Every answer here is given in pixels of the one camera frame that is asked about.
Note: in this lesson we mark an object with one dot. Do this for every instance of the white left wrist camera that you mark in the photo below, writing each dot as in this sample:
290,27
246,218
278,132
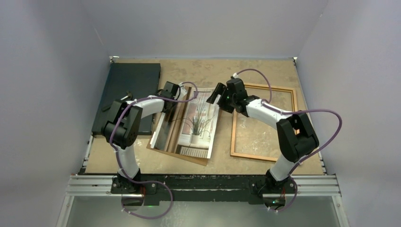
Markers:
182,89

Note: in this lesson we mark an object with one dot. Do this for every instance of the aluminium rail base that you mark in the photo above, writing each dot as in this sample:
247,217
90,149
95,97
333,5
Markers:
206,188

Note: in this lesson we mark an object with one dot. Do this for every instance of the light wooden picture frame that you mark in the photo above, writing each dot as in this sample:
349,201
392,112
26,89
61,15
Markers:
257,139

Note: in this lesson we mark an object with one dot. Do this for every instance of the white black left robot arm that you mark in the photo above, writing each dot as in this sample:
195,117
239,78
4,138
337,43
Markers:
122,128

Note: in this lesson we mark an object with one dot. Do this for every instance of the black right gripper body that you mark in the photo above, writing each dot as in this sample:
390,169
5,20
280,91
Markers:
226,102

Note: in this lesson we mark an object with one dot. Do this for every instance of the plant window photo print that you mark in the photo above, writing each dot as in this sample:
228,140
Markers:
188,125

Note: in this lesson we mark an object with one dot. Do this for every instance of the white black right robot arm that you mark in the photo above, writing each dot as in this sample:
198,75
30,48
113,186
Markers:
297,138

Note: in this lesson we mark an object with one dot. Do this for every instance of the brown frame backing board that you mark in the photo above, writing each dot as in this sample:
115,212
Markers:
178,156

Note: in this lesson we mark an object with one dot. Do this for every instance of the dark blue electronics box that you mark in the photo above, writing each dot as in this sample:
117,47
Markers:
126,82

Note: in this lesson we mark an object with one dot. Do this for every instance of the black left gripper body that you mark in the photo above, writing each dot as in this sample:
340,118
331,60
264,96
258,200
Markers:
174,103

